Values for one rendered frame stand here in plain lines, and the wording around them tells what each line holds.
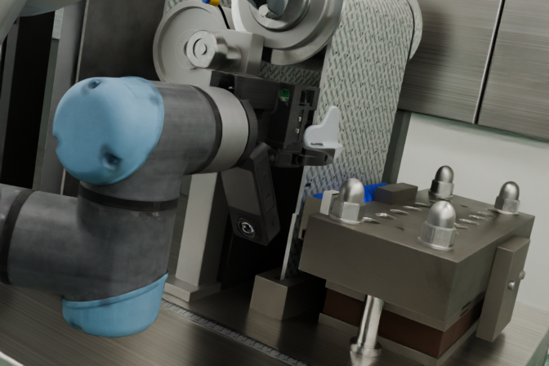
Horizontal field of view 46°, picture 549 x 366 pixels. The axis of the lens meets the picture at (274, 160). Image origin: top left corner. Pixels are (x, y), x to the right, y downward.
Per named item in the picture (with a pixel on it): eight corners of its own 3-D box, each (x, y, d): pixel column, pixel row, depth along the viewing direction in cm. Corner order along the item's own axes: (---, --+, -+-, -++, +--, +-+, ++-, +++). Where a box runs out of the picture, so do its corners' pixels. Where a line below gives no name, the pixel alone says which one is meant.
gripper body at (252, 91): (327, 89, 65) (262, 80, 55) (310, 171, 67) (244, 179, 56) (263, 76, 69) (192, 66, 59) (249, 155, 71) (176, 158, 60)
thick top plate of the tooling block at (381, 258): (297, 269, 69) (308, 214, 68) (421, 225, 103) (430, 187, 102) (444, 323, 61) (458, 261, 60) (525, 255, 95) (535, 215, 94)
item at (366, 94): (295, 212, 75) (326, 51, 72) (374, 196, 95) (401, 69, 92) (298, 214, 74) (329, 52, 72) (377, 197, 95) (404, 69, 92)
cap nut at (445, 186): (424, 192, 97) (430, 162, 96) (432, 190, 100) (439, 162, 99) (448, 198, 95) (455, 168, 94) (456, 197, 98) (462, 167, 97)
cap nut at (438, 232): (412, 242, 65) (421, 198, 64) (423, 237, 68) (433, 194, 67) (448, 252, 63) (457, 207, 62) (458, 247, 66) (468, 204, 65)
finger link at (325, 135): (368, 110, 73) (319, 104, 66) (358, 162, 74) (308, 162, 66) (345, 105, 75) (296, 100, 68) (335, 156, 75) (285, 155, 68)
